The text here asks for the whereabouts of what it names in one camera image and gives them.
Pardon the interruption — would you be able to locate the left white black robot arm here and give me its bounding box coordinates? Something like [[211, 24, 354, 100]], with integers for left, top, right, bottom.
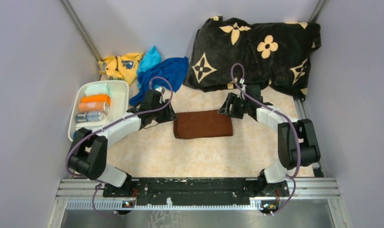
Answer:
[[65, 90, 177, 197]]

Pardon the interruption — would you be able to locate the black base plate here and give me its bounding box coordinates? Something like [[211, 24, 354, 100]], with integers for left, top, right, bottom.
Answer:
[[103, 178, 290, 206]]

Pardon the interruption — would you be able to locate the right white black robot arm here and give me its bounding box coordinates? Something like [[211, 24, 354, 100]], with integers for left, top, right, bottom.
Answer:
[[218, 85, 320, 196]]

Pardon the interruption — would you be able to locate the white plastic basket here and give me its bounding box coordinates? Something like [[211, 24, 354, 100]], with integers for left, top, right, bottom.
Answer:
[[67, 80, 129, 142]]

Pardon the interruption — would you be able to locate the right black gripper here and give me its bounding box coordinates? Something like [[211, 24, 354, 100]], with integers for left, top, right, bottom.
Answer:
[[217, 93, 250, 119]]

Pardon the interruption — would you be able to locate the light blue towel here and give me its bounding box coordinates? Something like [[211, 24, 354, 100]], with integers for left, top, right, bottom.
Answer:
[[137, 46, 162, 74]]

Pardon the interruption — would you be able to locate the black blanket with beige flowers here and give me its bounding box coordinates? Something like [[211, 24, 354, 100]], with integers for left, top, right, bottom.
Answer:
[[184, 16, 321, 100]]

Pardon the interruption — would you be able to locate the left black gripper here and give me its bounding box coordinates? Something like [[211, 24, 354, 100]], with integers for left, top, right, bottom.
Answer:
[[151, 99, 178, 124]]

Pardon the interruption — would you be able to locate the salmon rolled towel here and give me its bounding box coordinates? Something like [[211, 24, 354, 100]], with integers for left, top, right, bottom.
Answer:
[[78, 102, 110, 113]]

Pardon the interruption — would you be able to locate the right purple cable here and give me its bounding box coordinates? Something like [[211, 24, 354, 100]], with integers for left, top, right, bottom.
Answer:
[[230, 63, 302, 216]]

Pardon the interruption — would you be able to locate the brown towel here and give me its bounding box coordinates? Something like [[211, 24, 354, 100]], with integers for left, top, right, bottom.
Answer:
[[173, 110, 234, 140]]

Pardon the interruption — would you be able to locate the purple cable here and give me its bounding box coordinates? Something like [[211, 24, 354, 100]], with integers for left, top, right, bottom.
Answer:
[[65, 76, 174, 218], [230, 63, 302, 216]]

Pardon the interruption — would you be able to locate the yellow printed cloth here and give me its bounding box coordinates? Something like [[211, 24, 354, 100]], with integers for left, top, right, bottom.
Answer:
[[98, 53, 144, 85]]

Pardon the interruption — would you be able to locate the dark blue towel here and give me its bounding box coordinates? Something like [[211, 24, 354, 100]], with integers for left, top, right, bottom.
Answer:
[[129, 57, 189, 106]]

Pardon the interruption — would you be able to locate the aluminium frame rail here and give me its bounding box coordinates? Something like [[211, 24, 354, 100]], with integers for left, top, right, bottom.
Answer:
[[48, 177, 346, 228]]

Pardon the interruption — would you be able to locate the mint green rolled towel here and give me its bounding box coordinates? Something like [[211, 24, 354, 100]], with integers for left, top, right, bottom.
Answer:
[[84, 83, 112, 97]]

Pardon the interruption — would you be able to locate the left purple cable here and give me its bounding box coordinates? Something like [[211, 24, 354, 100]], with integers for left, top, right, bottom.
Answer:
[[65, 76, 174, 218]]

